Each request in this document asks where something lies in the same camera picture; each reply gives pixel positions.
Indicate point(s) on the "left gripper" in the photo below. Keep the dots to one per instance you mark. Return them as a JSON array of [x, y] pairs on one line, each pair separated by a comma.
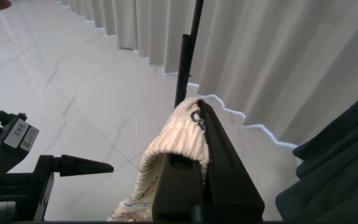
[[11, 193]]

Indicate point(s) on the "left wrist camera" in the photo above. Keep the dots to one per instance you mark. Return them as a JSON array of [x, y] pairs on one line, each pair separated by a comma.
[[2, 146]]

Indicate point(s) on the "dark grey garment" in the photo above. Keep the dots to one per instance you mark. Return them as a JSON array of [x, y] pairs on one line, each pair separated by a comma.
[[337, 174]]

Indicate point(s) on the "black clothes rack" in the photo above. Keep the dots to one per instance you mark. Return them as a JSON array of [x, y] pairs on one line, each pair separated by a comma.
[[185, 56]]

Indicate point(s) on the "cream printed garment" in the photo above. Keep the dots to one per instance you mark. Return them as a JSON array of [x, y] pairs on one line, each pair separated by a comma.
[[182, 133]]

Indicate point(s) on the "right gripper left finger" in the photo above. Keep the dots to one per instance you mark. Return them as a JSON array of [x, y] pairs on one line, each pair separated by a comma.
[[179, 189]]

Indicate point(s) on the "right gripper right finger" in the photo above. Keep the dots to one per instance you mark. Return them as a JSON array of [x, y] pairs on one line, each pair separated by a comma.
[[228, 180]]

